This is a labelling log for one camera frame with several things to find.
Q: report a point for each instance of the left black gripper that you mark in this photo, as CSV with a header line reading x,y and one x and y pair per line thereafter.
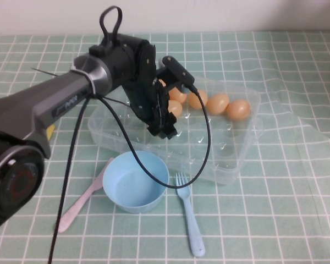
x,y
144,90

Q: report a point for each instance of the clear plastic egg box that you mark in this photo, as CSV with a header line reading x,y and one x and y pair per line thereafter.
x,y
225,143

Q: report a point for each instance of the light blue plastic bowl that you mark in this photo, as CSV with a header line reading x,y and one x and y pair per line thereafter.
x,y
132,192

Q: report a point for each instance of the light blue plastic fork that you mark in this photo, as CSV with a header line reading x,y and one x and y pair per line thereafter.
x,y
191,220

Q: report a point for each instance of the yellow plastic knife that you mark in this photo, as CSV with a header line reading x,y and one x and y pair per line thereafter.
x,y
51,131

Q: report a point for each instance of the pink plastic knife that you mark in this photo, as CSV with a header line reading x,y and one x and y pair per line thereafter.
x,y
77,206

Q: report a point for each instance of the green checked tablecloth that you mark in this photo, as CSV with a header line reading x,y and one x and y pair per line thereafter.
x,y
277,206

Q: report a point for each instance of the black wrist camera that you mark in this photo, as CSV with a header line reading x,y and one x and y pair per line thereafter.
x,y
178,71

